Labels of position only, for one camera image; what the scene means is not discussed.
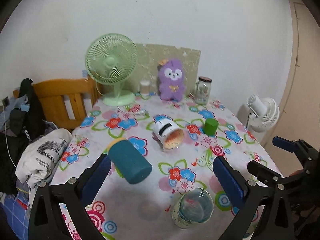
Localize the purple plush toy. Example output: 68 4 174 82
158 59 185 101

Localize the green desk fan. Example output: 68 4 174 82
85 33 138 107

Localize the white fan power plug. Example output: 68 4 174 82
134 109 149 116

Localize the person's right hand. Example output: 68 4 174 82
289 170 304 178

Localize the cotton swab container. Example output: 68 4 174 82
139 80 151 96

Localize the party paper-wrapped plastic cup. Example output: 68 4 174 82
171 187 214 229

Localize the teal cylindrical cup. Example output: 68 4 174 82
107 138 152 185

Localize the black bag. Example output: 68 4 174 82
1 78 46 195

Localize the wall power outlet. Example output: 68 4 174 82
2 96 10 109

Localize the orange wooden chair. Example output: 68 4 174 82
12 77 103 132

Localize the white black-striped plastic cup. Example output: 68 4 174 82
152 118 184 151

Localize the white floor fan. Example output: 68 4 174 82
247 94 280 133

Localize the glass jar with lid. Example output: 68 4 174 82
194 76 212 105

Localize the beige patterned board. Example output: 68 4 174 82
123 43 201 95

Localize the green cylinder block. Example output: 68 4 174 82
202 118 219 136

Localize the white printed t-shirt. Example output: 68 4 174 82
15 128 72 188

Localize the floral tablecloth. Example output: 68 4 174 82
52 96 276 239

